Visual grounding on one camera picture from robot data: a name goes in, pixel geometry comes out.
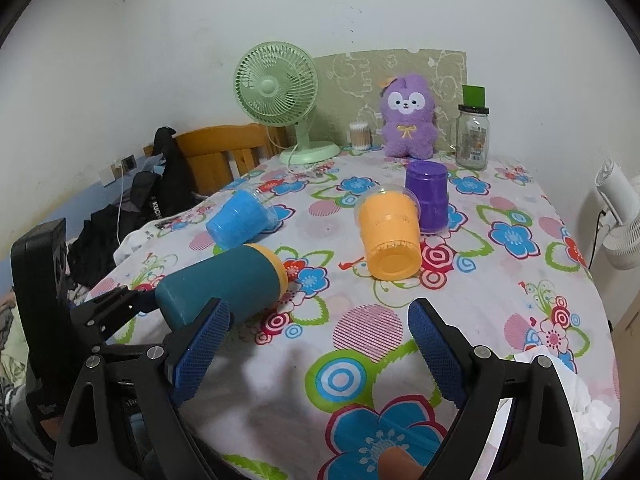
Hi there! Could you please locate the cotton swab container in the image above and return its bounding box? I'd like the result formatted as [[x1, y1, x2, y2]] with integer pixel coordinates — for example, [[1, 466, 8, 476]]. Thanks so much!
[[348, 122, 372, 151]]

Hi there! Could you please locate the purple plastic cup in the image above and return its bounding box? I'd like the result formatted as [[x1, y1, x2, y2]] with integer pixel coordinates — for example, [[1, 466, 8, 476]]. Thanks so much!
[[405, 160, 449, 234]]

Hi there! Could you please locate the orange plastic cup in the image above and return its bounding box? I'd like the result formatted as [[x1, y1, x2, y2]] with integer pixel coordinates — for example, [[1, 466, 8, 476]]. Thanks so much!
[[355, 184, 422, 282]]

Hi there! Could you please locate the blue plastic cup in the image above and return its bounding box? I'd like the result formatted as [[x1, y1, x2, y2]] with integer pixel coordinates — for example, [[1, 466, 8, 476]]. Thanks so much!
[[206, 188, 278, 250]]

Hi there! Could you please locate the wooden chair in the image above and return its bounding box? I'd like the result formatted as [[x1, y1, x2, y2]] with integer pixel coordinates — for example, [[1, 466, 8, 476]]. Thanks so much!
[[143, 122, 292, 195]]

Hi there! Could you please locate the green desk fan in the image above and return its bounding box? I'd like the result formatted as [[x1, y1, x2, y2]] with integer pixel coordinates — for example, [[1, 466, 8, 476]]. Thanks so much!
[[233, 41, 341, 166]]

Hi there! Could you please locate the operator's hand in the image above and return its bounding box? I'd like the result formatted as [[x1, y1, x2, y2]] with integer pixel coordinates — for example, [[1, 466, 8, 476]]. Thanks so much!
[[378, 446, 424, 480]]

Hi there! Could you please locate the glass jar with green lid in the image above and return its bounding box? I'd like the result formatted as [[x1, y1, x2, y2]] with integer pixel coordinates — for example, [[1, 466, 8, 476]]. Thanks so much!
[[450, 84, 490, 171]]

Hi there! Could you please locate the green patterned board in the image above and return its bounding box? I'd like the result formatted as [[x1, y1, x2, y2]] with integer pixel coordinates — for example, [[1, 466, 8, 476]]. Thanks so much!
[[311, 49, 468, 151]]

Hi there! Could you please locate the white standing fan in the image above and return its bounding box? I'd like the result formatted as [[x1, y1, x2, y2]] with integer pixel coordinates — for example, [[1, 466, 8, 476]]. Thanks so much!
[[594, 157, 640, 271]]

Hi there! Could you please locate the white crumpled tissue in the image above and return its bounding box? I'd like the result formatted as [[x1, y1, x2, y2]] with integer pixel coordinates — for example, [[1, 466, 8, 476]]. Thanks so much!
[[514, 347, 612, 458]]

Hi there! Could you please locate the white fan power cable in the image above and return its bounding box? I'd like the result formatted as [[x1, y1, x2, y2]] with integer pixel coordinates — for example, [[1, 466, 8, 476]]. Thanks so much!
[[264, 109, 317, 177]]

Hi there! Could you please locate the purple plush toy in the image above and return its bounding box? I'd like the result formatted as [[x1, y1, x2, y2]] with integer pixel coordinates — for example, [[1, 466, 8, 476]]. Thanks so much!
[[380, 74, 438, 159]]

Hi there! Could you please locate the teal cup with yellow rim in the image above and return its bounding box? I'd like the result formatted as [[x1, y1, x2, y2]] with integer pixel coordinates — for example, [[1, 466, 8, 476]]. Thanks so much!
[[154, 244, 288, 330]]

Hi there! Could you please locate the floral tablecloth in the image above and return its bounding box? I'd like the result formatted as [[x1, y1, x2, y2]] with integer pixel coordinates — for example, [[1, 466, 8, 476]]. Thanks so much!
[[86, 148, 622, 480]]

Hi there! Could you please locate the black bag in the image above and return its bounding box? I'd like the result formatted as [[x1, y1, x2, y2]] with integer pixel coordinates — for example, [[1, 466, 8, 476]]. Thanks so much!
[[67, 127, 196, 288]]

